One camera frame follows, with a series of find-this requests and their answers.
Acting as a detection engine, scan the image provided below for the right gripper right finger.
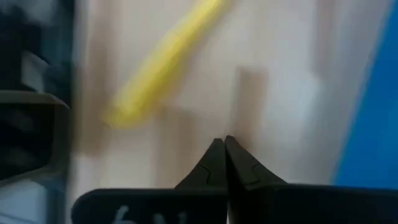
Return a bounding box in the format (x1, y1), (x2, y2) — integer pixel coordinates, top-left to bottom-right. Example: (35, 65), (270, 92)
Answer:
(226, 136), (398, 224)

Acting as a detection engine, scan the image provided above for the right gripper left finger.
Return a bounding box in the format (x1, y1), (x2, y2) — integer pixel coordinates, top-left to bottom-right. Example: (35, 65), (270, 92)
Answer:
(72, 139), (229, 224)

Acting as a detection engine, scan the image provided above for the yellow highlighter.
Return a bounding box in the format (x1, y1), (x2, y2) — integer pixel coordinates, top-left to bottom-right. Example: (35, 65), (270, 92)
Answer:
(101, 0), (234, 130)

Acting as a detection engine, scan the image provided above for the blue plastic pencil case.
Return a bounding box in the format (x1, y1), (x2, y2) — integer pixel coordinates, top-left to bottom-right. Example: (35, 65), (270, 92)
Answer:
(331, 0), (398, 190)

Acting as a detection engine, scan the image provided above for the dark box with grey rim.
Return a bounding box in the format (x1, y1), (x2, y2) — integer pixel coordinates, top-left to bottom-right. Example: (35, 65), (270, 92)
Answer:
(0, 90), (71, 187)

